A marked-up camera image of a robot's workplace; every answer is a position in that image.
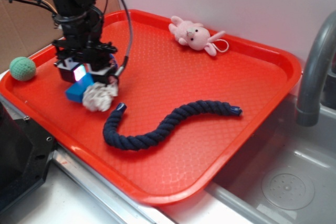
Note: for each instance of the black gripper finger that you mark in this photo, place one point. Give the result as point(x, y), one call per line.
point(70, 70)
point(105, 75)

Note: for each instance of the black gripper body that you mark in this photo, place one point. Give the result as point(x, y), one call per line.
point(93, 53)

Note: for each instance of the blue rectangular block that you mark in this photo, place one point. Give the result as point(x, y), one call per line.
point(76, 91)

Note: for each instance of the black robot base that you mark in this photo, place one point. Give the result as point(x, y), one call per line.
point(26, 151)

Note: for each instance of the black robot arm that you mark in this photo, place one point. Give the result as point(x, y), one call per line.
point(82, 24)

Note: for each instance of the blue sponge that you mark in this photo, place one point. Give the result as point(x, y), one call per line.
point(112, 62)

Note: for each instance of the green rubber ball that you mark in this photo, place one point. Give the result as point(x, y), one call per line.
point(22, 69)

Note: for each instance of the red plastic tray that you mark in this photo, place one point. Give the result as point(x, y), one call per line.
point(162, 75)

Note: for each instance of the pink plush bunny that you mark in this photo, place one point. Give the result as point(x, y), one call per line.
point(197, 37)

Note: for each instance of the grey sink basin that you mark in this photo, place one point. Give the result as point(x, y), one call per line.
point(284, 173)

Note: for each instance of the grey faucet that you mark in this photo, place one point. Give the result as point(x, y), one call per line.
point(318, 80)

